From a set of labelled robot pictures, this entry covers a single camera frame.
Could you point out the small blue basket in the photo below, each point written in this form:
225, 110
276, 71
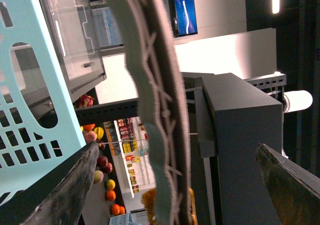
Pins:
122, 219

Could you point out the glass freezer case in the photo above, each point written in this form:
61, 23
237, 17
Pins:
75, 41

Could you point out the orange beside back lemon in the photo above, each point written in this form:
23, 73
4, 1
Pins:
110, 195

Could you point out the large teal shopping basket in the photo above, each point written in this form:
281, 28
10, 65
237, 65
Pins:
39, 128

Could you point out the dark red apple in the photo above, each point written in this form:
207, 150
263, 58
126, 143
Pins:
102, 162

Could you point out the blue wall screen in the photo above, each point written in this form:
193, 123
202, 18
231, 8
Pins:
185, 20

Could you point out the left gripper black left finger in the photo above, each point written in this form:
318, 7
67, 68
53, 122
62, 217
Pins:
64, 204

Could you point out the black perforated shelf post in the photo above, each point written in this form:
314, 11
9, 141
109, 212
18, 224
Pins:
108, 111

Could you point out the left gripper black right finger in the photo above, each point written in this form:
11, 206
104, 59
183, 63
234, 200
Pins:
294, 192

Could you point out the yellow lemon on back shelf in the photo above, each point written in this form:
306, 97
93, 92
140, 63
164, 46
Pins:
110, 184

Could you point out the orange near blue basket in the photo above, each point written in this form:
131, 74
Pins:
115, 209

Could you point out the white snack shelf unit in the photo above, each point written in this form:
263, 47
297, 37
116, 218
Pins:
133, 142

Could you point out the pink peach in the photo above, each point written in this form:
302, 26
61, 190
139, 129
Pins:
98, 177

